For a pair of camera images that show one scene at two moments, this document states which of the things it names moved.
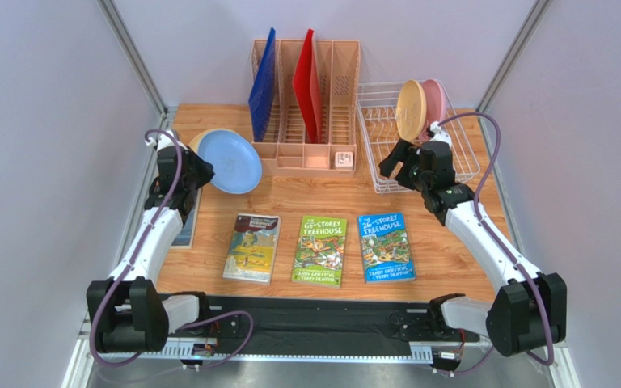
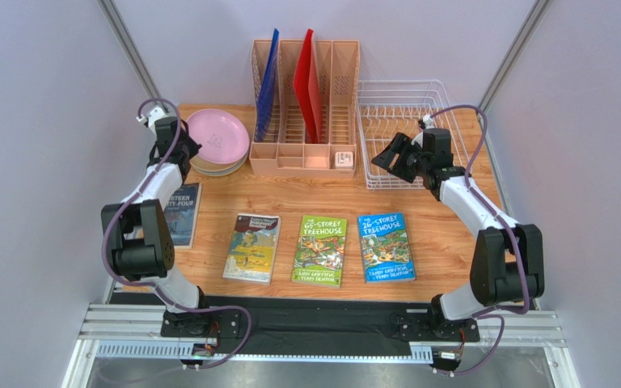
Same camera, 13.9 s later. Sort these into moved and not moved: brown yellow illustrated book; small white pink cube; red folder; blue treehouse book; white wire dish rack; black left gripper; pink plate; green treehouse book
Moved: pink plate; black left gripper
Not moved: red folder; green treehouse book; brown yellow illustrated book; small white pink cube; blue treehouse book; white wire dish rack
